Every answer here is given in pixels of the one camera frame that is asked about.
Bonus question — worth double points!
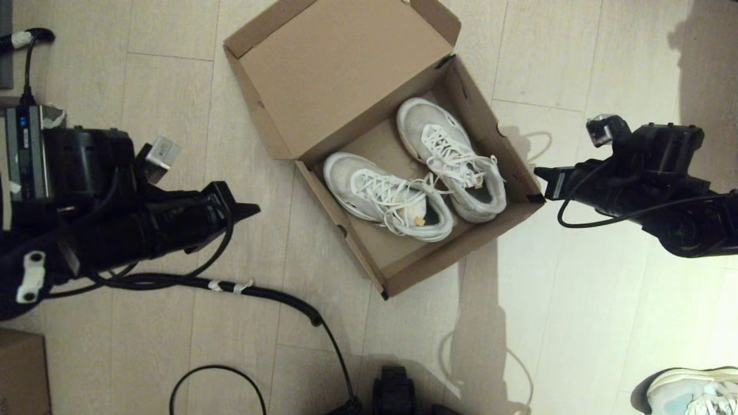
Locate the white mesh sneaker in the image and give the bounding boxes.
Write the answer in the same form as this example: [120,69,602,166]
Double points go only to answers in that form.
[396,97,508,224]
[323,152,454,243]

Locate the brown cardboard shoe box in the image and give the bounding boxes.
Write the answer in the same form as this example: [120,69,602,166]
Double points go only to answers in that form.
[223,0,545,300]

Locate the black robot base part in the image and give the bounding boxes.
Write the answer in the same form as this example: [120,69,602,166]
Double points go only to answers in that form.
[372,365,416,415]

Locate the grey power supply unit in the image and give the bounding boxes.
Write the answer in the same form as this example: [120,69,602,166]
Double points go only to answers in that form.
[3,105,67,202]

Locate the white teal worn sneaker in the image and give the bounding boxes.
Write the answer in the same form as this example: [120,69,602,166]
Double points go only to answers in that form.
[631,367,738,415]

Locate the plain brown cardboard carton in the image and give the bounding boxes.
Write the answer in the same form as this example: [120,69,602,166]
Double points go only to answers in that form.
[0,330,51,415]

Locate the dark grey panel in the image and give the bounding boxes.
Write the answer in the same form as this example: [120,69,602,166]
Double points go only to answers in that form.
[0,0,13,90]

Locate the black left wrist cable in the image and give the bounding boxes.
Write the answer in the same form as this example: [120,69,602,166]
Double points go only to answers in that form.
[86,190,236,289]

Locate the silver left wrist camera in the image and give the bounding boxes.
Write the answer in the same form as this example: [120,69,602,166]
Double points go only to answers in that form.
[141,135,181,185]

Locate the black corrugated taped cable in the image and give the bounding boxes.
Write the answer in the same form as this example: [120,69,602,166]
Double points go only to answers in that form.
[101,274,363,414]

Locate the thin black cable loop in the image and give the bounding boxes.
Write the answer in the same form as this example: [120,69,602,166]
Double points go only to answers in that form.
[170,365,268,415]

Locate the white arm cable clip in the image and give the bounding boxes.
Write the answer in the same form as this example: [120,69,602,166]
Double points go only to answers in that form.
[16,251,47,304]

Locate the black taped power cord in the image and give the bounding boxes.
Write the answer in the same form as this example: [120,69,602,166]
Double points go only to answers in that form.
[0,28,55,107]

